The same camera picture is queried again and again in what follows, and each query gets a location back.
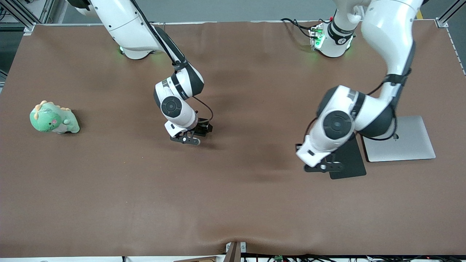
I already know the black mouse pad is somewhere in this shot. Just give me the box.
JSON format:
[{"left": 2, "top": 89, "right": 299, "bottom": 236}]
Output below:
[{"left": 329, "top": 135, "right": 367, "bottom": 180}]

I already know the brown table cover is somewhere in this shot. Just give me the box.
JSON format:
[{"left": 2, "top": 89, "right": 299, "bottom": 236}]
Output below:
[{"left": 0, "top": 20, "right": 466, "bottom": 257}]

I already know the green dinosaur plush toy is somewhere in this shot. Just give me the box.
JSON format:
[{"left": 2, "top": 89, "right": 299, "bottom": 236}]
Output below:
[{"left": 30, "top": 100, "right": 80, "bottom": 134}]

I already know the silver laptop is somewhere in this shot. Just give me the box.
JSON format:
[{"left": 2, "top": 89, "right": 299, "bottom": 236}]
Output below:
[{"left": 362, "top": 115, "right": 437, "bottom": 163}]

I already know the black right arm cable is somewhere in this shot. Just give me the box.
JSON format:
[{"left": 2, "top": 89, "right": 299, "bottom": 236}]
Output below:
[{"left": 131, "top": 0, "right": 214, "bottom": 124}]

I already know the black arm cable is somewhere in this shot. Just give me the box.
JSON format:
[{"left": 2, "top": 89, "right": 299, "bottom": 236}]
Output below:
[
  {"left": 359, "top": 71, "right": 412, "bottom": 141},
  {"left": 131, "top": 0, "right": 214, "bottom": 124}
]

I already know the silver post bracket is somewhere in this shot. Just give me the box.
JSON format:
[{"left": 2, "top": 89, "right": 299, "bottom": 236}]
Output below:
[{"left": 225, "top": 242, "right": 247, "bottom": 254}]

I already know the brown mount post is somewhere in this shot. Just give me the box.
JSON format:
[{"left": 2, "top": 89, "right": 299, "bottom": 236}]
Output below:
[{"left": 228, "top": 241, "right": 241, "bottom": 262}]

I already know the black left base cable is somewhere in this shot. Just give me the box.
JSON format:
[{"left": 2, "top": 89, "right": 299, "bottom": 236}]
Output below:
[{"left": 280, "top": 17, "right": 321, "bottom": 39}]

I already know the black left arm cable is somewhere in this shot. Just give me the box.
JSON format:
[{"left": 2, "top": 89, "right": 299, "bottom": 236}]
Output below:
[{"left": 359, "top": 71, "right": 412, "bottom": 141}]

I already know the aluminium frame post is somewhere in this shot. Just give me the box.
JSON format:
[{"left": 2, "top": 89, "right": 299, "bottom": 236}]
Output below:
[
  {"left": 0, "top": 0, "right": 55, "bottom": 35},
  {"left": 436, "top": 0, "right": 466, "bottom": 28}
]

